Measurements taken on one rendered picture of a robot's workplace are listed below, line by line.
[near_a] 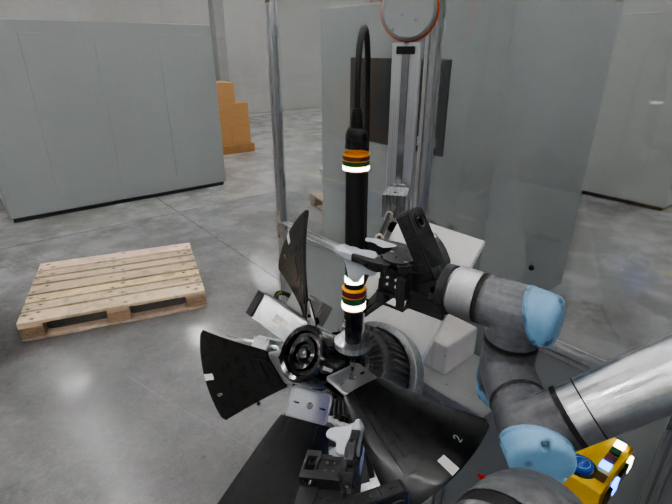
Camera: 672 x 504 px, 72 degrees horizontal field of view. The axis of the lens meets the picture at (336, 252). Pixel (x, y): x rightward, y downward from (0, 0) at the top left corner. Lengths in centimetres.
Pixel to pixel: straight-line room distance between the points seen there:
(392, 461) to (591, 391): 36
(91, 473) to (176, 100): 477
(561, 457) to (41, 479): 237
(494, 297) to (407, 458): 32
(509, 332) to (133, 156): 588
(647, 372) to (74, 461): 245
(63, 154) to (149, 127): 101
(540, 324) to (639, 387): 13
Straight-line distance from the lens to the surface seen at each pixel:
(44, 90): 605
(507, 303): 66
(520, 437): 60
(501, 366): 69
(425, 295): 74
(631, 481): 164
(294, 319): 122
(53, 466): 271
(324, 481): 75
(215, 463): 245
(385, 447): 84
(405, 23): 141
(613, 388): 61
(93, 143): 618
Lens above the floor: 179
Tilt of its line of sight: 24 degrees down
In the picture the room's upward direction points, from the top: straight up
